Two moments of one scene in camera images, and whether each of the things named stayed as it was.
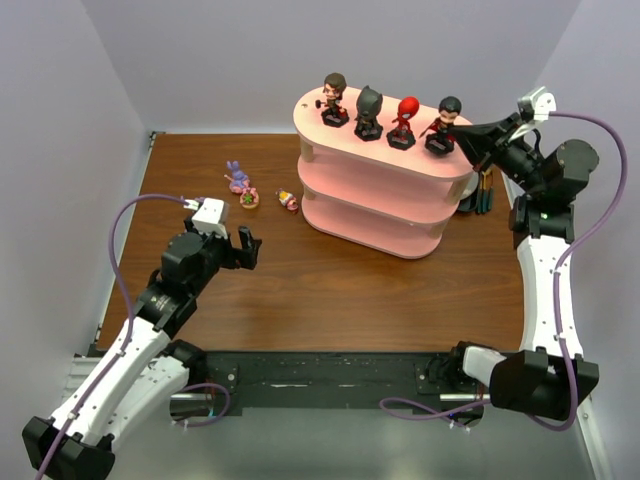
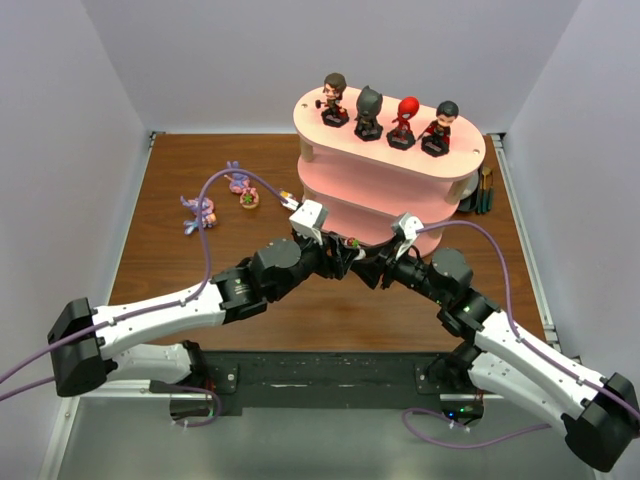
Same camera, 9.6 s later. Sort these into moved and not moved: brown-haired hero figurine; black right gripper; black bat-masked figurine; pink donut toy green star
Moved: black right gripper
Not moved: black bat-masked figurine; brown-haired hero figurine; pink donut toy green star
